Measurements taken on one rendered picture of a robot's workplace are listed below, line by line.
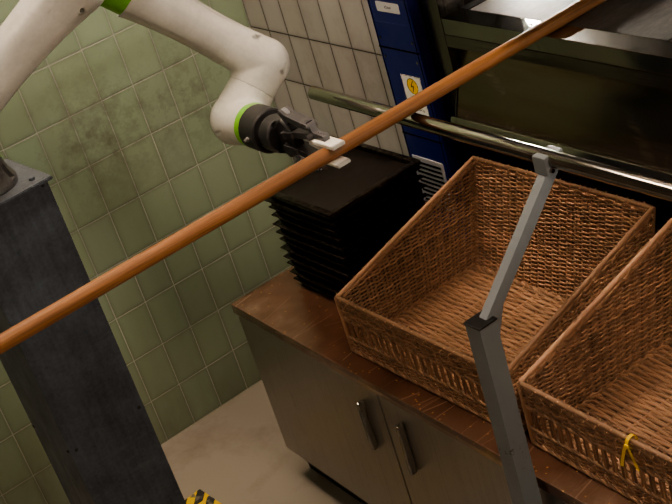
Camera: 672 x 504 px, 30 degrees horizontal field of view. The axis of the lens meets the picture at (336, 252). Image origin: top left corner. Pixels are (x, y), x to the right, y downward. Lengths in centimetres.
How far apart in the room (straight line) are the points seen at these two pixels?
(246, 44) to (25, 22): 47
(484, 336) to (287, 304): 106
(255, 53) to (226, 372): 153
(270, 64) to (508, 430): 89
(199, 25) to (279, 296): 89
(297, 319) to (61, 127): 86
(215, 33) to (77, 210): 107
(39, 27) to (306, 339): 103
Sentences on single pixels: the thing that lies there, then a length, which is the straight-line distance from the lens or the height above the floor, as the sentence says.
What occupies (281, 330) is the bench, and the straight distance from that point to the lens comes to 304.
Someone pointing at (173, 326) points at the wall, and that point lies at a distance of 374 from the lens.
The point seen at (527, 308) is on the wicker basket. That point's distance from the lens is 285.
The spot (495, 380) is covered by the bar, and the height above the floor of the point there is 84.
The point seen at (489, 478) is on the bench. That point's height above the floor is 48.
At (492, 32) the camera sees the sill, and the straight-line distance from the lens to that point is 277.
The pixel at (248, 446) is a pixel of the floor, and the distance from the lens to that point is 371.
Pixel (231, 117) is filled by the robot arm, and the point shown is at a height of 122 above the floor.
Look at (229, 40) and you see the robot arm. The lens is 258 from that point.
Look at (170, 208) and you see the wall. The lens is 363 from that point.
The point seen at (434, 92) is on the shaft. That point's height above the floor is 120.
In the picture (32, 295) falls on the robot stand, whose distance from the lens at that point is 272.
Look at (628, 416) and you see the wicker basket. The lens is 248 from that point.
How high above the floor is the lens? 213
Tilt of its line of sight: 28 degrees down
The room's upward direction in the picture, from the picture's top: 18 degrees counter-clockwise
